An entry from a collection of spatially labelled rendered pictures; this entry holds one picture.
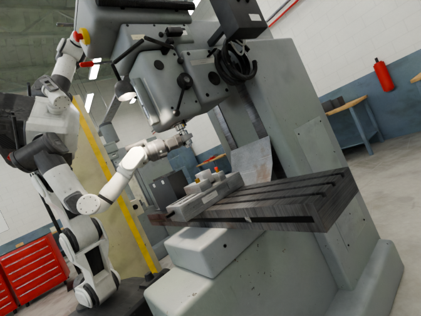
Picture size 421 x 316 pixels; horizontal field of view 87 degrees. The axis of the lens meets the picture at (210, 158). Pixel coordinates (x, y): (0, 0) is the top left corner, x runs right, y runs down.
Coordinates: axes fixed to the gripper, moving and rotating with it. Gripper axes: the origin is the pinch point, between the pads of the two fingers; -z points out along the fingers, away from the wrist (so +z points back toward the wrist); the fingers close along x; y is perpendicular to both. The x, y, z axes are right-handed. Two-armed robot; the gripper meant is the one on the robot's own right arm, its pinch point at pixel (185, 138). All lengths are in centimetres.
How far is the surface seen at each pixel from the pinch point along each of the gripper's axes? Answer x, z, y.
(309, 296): -11, -21, 90
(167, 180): 26.5, 12.4, 15.7
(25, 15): 534, 108, -492
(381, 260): -8, -71, 103
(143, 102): -5.3, 11.9, -20.3
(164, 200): 36.6, 17.7, 25.9
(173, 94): -10.3, -0.4, -17.8
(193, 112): -7.6, -6.2, -8.5
